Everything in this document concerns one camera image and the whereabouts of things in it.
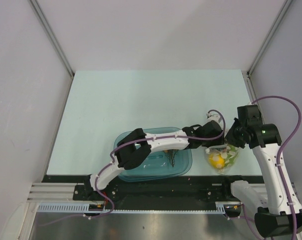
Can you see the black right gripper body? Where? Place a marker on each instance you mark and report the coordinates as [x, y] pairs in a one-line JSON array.
[[235, 135]]

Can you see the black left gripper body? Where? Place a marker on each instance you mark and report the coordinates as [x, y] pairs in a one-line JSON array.
[[210, 143]]

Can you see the green fake food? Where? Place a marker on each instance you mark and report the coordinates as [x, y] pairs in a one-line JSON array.
[[232, 155]]

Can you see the clear polka dot zip bag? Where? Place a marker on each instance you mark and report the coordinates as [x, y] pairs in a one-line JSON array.
[[221, 150]]

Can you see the yellow fake lemon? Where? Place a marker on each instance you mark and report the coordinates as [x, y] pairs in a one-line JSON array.
[[216, 161]]

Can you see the brown fake berry bunch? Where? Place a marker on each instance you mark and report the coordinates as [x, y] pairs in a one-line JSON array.
[[171, 155]]

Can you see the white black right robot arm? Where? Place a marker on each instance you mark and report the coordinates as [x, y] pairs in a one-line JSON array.
[[280, 213]]

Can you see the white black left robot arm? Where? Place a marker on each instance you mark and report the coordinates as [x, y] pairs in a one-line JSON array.
[[133, 149]]

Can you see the teal transparent plastic container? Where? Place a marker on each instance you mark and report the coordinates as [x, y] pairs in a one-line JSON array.
[[158, 166]]

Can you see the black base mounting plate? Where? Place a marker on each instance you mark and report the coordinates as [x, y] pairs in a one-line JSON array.
[[226, 180]]

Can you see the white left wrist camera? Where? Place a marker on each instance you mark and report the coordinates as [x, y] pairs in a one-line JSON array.
[[213, 117]]

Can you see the right aluminium corner post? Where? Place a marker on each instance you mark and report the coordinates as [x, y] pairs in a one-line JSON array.
[[270, 35]]

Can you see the aluminium corner post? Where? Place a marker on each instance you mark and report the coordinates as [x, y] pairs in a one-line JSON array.
[[39, 13], [270, 35]]

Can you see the aluminium front frame rail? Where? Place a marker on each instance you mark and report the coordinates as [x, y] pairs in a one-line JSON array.
[[212, 192]]

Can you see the left aluminium corner post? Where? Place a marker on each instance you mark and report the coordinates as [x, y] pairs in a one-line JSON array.
[[39, 13]]

